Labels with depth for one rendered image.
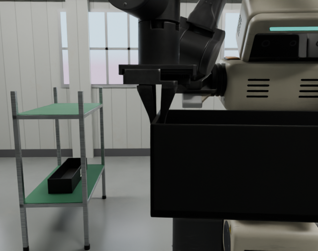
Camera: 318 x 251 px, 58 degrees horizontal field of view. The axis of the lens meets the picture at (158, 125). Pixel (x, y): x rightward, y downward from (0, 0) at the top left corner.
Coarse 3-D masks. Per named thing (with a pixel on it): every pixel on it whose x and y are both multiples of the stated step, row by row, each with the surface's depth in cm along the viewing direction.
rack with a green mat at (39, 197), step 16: (16, 96) 185; (80, 96) 185; (16, 112) 185; (32, 112) 199; (48, 112) 199; (64, 112) 199; (80, 112) 186; (16, 128) 186; (80, 128) 188; (16, 144) 188; (80, 144) 190; (16, 160) 189; (48, 176) 248; (96, 176) 248; (32, 192) 214; (80, 192) 214
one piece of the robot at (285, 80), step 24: (216, 72) 71; (240, 72) 69; (264, 72) 69; (288, 72) 69; (312, 72) 68; (216, 96) 75; (240, 96) 71; (264, 96) 71; (288, 96) 70; (312, 96) 70; (240, 240) 73; (264, 240) 73; (288, 240) 72; (312, 240) 72
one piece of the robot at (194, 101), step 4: (184, 96) 73; (188, 96) 73; (192, 96) 73; (196, 96) 73; (200, 96) 73; (184, 100) 73; (188, 100) 73; (192, 100) 73; (196, 100) 73; (200, 100) 73; (184, 104) 73; (188, 104) 72; (192, 104) 72; (196, 104) 72; (200, 104) 72
